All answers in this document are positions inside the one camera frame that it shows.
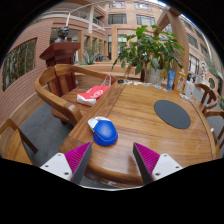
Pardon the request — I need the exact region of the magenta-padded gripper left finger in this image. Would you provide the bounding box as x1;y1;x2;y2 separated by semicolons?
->
39;141;93;185

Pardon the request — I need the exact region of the blue tube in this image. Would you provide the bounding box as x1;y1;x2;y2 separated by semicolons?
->
166;69;176;92

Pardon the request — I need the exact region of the round dark grey mouse pad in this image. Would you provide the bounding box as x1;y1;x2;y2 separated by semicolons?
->
153;99;192;130

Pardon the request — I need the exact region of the red and white bag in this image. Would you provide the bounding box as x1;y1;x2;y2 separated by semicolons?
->
76;74;113;107

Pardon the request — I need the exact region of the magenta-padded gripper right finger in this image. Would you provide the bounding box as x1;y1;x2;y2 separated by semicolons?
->
132;142;184;186

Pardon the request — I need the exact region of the dark bust statue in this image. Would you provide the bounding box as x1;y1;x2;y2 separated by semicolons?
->
54;25;70;44

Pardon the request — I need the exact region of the green potted plant white pot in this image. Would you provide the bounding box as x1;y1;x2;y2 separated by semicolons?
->
111;24;186;86

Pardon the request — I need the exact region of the dark red wooden lectern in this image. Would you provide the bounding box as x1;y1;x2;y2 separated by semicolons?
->
39;41;82;94

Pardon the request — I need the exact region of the blue and white computer mouse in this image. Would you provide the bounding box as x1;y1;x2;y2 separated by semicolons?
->
87;116;119;147

